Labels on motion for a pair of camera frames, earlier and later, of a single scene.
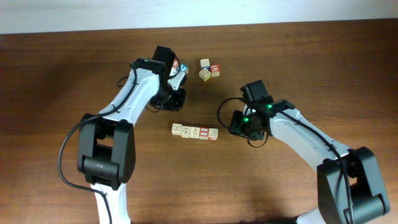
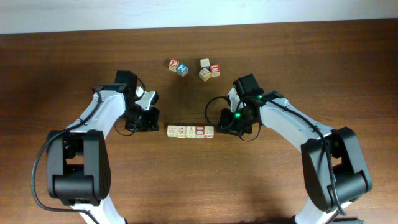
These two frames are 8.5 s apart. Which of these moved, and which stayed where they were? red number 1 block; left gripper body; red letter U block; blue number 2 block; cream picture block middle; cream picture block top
Moved: red number 1 block; left gripper body
Stayed: cream picture block top; blue number 2 block; cream picture block middle; red letter U block
